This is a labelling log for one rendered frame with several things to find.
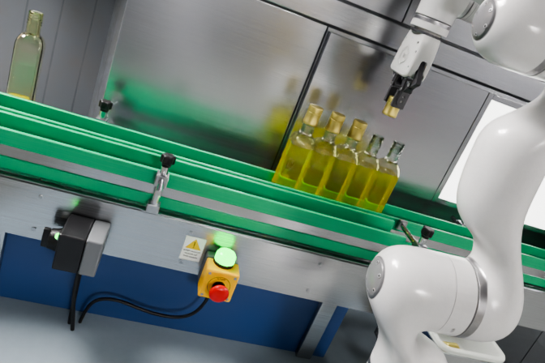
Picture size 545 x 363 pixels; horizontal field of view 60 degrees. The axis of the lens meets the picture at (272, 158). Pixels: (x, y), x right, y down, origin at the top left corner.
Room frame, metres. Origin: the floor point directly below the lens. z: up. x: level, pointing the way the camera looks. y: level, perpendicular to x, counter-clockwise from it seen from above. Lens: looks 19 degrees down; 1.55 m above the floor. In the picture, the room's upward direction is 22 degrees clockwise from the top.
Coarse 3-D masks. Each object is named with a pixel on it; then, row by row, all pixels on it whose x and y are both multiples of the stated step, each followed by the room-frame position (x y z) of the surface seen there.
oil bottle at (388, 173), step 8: (384, 160) 1.11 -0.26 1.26; (384, 168) 1.10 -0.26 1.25; (392, 168) 1.10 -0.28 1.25; (376, 176) 1.10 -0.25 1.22; (384, 176) 1.10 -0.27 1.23; (392, 176) 1.10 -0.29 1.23; (376, 184) 1.10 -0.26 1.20; (384, 184) 1.10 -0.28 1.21; (392, 184) 1.11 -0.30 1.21; (368, 192) 1.10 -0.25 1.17; (376, 192) 1.10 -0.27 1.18; (384, 192) 1.10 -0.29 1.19; (368, 200) 1.10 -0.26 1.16; (376, 200) 1.10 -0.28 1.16; (384, 200) 1.11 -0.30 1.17; (368, 208) 1.10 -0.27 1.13; (376, 208) 1.10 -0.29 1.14
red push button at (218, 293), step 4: (212, 288) 0.79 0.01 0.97; (216, 288) 0.79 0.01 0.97; (220, 288) 0.79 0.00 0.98; (224, 288) 0.79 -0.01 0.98; (212, 292) 0.79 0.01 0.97; (216, 292) 0.79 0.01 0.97; (220, 292) 0.79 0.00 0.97; (224, 292) 0.79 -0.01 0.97; (228, 292) 0.80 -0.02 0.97; (212, 296) 0.79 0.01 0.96; (216, 296) 0.79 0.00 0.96; (220, 296) 0.79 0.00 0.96; (224, 296) 0.79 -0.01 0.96; (228, 296) 0.80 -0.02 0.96; (212, 300) 0.79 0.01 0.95; (216, 300) 0.79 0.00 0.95; (220, 300) 0.79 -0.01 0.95; (224, 300) 0.79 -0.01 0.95
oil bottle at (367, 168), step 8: (360, 152) 1.11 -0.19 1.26; (360, 160) 1.09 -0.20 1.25; (368, 160) 1.09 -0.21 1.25; (376, 160) 1.09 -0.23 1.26; (360, 168) 1.08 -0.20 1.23; (368, 168) 1.08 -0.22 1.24; (376, 168) 1.09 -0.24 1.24; (352, 176) 1.08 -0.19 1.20; (360, 176) 1.08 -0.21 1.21; (368, 176) 1.09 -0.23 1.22; (352, 184) 1.08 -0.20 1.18; (360, 184) 1.08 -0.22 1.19; (368, 184) 1.09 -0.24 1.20; (352, 192) 1.08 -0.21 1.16; (360, 192) 1.09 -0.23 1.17; (344, 200) 1.08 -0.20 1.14; (352, 200) 1.08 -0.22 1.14; (360, 200) 1.09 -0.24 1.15
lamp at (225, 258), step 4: (224, 248) 0.86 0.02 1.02; (228, 248) 0.87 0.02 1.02; (220, 252) 0.84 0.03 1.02; (224, 252) 0.84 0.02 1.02; (228, 252) 0.85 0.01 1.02; (232, 252) 0.85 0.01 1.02; (216, 256) 0.84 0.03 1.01; (220, 256) 0.83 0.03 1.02; (224, 256) 0.83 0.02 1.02; (228, 256) 0.84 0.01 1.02; (232, 256) 0.84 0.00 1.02; (216, 260) 0.84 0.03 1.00; (220, 260) 0.83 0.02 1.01; (224, 260) 0.83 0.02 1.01; (228, 260) 0.83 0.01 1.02; (232, 260) 0.84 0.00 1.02; (216, 264) 0.83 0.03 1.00; (220, 264) 0.83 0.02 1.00; (224, 264) 0.83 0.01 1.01; (228, 264) 0.83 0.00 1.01; (232, 264) 0.84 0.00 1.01; (224, 268) 0.83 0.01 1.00; (228, 268) 0.83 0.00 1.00
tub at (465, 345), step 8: (432, 336) 0.87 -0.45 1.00; (440, 336) 0.98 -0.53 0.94; (448, 336) 1.00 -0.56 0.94; (440, 344) 0.84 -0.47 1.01; (464, 344) 0.98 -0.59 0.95; (472, 344) 0.96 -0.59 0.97; (480, 344) 0.94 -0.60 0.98; (488, 344) 0.93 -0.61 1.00; (496, 344) 0.92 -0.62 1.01; (448, 352) 0.85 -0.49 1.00; (456, 352) 0.84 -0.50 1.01; (464, 352) 0.84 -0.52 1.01; (472, 352) 0.85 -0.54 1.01; (480, 352) 0.93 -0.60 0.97; (488, 352) 0.92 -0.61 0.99; (496, 352) 0.90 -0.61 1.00; (488, 360) 0.86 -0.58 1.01; (496, 360) 0.87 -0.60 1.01; (504, 360) 0.88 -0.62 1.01
